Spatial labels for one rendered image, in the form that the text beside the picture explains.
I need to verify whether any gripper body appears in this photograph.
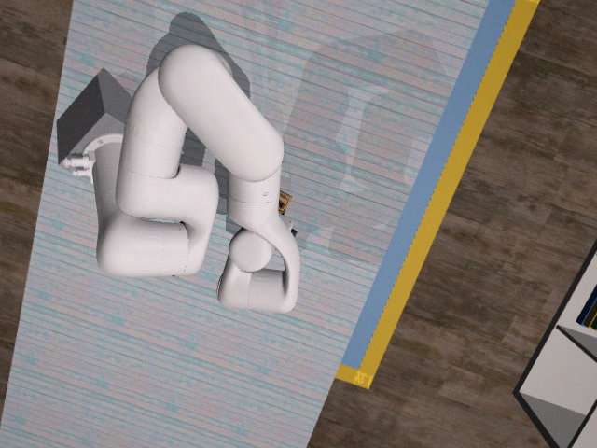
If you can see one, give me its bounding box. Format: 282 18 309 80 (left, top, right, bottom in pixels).
279 214 293 231

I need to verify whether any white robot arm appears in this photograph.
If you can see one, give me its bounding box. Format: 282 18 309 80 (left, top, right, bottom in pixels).
63 44 300 314

